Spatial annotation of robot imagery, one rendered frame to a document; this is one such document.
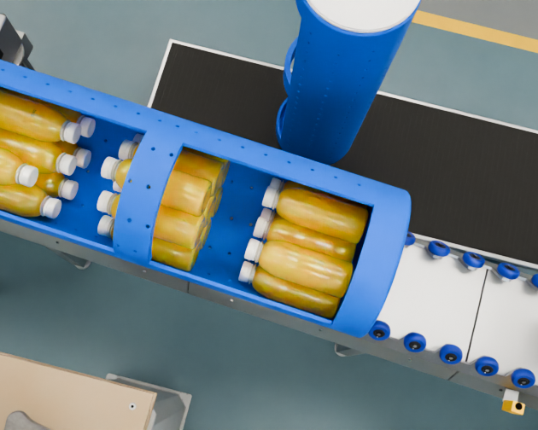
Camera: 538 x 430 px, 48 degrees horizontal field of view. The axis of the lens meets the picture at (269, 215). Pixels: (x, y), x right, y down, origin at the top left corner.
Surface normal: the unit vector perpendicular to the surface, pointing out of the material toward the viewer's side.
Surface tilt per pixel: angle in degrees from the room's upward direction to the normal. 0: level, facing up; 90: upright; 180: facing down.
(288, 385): 0
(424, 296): 0
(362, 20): 0
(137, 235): 49
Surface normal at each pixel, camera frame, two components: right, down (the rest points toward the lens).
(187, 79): 0.04, -0.25
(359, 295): -0.15, 0.37
